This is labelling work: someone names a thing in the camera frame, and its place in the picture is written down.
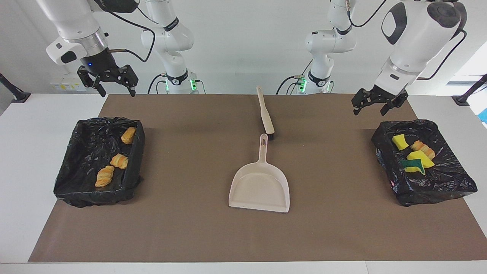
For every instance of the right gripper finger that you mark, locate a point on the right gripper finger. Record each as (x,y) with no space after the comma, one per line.
(129,78)
(93,82)

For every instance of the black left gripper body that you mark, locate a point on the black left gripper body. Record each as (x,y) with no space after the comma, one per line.
(388,93)

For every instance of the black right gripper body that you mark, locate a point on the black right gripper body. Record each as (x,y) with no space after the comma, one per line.
(99,62)

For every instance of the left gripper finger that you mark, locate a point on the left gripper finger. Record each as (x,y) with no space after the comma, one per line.
(397,102)
(361,99)

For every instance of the small yellow sponge piece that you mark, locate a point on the small yellow sponge piece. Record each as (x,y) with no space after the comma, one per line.
(400,142)

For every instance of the cut orange striped croissant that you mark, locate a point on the cut orange striped croissant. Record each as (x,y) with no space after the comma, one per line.
(424,147)

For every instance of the brown bread roll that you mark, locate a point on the brown bread roll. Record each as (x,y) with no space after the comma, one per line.
(128,135)

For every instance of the notched yellow sponge piece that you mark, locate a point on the notched yellow sponge piece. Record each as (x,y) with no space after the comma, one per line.
(422,158)

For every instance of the green and yellow sponge piece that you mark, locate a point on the green and yellow sponge piece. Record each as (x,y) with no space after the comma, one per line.
(414,166)

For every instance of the small striped croissant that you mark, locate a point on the small striped croissant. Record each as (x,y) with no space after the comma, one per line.
(119,161)

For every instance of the long pale croissant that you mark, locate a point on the long pale croissant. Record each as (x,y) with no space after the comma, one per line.
(104,176)

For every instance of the beige brush with black bristles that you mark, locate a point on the beige brush with black bristles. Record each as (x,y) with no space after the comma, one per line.
(265,114)

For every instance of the beige plastic dustpan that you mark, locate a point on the beige plastic dustpan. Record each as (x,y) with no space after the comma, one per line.
(260,190)

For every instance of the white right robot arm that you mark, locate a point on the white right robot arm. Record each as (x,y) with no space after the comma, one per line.
(76,23)

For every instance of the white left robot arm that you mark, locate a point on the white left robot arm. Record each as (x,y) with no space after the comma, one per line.
(411,42)

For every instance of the open bin with black bag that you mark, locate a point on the open bin with black bag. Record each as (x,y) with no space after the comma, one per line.
(83,152)

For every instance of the bin covered by black bag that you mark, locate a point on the bin covered by black bag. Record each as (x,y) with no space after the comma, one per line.
(430,182)

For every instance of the black stand with clamp base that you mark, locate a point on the black stand with clamp base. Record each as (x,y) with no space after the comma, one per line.
(19,97)
(462,100)

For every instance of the blue object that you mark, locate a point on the blue object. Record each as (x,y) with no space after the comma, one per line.
(484,116)

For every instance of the brown table mat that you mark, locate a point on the brown table mat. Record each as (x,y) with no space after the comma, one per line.
(243,236)

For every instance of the white wall socket boxes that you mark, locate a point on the white wall socket boxes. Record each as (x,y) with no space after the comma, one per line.
(62,83)

